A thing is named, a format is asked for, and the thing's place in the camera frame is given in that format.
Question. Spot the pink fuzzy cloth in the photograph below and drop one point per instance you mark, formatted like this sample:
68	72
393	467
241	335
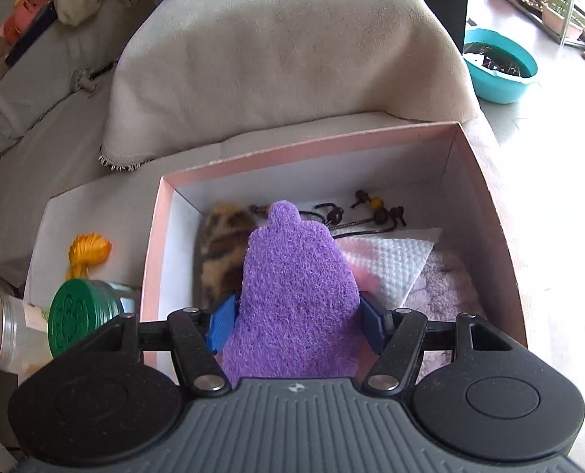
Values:
445	286

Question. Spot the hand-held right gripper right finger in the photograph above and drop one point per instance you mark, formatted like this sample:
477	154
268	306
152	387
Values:
373	322

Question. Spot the dark book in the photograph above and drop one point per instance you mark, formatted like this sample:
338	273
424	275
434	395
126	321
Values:
34	34

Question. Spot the green lid jar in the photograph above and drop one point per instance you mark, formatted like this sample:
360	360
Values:
73	315

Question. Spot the orange tassel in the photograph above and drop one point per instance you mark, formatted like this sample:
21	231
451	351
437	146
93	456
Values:
88	251

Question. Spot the pink cardboard box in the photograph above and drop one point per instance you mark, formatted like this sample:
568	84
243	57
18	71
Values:
322	167

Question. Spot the purple felt pouch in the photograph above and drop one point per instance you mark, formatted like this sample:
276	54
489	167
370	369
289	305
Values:
292	295

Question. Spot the orange plastic toy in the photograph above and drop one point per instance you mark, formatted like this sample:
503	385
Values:
24	10

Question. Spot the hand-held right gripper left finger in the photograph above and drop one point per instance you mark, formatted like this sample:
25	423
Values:
221	322

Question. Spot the white paper towel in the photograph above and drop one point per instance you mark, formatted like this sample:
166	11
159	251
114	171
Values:
395	261

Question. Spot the teal plastic basin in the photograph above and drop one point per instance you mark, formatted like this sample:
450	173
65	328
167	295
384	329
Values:
501	81

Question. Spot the clear jar with pale lid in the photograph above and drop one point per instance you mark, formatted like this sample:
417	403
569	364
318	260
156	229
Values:
4	330

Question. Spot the leopard print fur cloth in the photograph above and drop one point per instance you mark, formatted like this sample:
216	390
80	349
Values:
221	251

